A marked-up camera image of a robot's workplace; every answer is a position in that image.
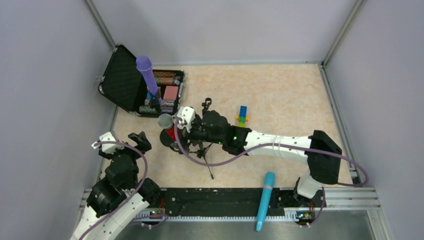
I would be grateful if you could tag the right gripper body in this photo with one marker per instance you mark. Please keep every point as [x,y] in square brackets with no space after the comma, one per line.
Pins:
[192,129]

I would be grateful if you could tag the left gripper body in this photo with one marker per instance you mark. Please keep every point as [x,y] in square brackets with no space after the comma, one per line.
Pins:
[138,145]

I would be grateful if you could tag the black tripod stand with shockmount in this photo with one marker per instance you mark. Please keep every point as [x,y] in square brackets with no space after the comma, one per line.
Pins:
[200,153]

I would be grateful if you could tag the red glitter microphone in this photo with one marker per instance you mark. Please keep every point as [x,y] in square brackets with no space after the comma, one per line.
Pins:
[166,122]

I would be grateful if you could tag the black round-base mic stand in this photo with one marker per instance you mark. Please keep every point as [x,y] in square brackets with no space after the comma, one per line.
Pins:
[162,132]

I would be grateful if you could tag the purple microphone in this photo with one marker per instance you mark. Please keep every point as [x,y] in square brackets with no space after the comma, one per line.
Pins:
[145,67]

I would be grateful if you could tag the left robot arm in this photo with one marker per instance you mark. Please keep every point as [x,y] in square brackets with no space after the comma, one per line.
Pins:
[117,198]

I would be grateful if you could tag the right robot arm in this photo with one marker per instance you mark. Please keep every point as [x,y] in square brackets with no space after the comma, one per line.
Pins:
[318,151]

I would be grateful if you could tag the black tripod stand with clip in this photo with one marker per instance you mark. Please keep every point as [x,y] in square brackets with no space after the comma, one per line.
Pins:
[206,105]

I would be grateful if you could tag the toy brick car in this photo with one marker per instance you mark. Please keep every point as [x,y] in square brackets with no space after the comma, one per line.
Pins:
[242,116]

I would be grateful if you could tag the red card deck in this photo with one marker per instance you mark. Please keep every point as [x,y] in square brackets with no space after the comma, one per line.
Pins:
[171,92]

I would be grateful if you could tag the black poker chip case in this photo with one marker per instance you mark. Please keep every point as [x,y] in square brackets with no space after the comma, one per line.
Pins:
[125,86]

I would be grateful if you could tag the teal microphone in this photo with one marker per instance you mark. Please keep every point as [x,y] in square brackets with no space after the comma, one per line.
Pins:
[268,186]

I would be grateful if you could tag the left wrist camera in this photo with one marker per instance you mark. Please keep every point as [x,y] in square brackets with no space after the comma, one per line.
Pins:
[107,148]

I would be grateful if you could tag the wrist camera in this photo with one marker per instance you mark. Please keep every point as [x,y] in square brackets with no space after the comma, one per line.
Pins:
[107,148]
[184,118]

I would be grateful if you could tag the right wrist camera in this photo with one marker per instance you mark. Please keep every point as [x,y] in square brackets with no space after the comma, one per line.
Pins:
[184,118]

